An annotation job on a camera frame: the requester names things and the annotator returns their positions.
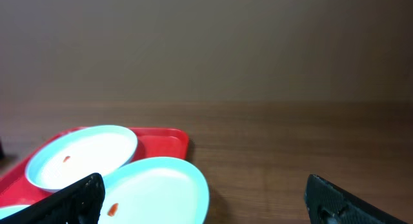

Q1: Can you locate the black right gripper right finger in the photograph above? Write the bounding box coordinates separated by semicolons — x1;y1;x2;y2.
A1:
304;174;407;224

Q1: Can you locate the light blue plate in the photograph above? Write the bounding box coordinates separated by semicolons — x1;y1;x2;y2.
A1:
0;205;29;219
98;157;210;224
25;125;138;192

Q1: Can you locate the light blue plate back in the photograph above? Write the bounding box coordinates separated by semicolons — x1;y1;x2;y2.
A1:
25;125;138;192

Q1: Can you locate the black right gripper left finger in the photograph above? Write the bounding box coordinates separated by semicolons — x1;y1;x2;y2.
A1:
1;173;105;224

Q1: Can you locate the light blue plate front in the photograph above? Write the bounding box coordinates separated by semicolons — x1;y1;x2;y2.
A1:
0;205;29;219

